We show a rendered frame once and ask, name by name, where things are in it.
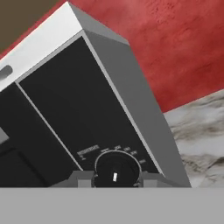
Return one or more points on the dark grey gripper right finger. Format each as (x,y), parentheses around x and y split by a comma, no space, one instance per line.
(151,180)

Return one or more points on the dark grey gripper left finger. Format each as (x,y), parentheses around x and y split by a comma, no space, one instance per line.
(80,179)

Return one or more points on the black round temperature knob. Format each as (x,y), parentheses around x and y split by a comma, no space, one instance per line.
(116,170)

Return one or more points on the black glass toaster oven door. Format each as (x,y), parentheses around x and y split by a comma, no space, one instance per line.
(26,140)

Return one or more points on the white and black toaster oven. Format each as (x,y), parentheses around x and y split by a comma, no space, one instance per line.
(87,96)

